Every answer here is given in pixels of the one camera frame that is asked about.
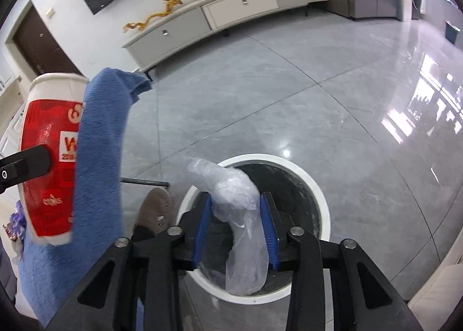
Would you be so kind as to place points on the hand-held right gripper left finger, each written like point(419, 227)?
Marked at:
point(203, 229)

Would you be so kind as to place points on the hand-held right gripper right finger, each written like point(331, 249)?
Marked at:
point(269, 233)

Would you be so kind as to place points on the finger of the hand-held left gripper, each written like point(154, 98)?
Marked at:
point(29, 163)

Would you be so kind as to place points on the red and white paper cup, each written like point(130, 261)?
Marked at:
point(43, 121)

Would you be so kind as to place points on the clear plastic bag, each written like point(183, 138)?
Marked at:
point(235, 186)

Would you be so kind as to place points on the white round waste bin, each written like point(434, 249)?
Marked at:
point(323, 215)

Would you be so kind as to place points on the white lower cabinet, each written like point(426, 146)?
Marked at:
point(9, 117)

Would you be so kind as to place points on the brown slipper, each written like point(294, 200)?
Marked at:
point(155, 208)

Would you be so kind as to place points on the purple snack packet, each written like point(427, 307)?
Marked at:
point(16, 219)

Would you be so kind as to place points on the blue fluffy rug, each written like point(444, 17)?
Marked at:
point(97, 172)

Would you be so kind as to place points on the dark metal bar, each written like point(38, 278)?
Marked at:
point(144, 182)

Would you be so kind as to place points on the dark brown door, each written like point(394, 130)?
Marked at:
point(36, 42)

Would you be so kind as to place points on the beige furniture edge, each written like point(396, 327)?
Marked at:
point(441, 287)

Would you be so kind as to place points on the golden dragon figurine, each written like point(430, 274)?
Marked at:
point(155, 16)

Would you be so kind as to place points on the white and grey television cabinet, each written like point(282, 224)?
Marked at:
point(238, 5)

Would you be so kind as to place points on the green waste bin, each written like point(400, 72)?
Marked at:
point(452, 33)

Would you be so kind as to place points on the beige wall switch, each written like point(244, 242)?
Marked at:
point(50, 12)

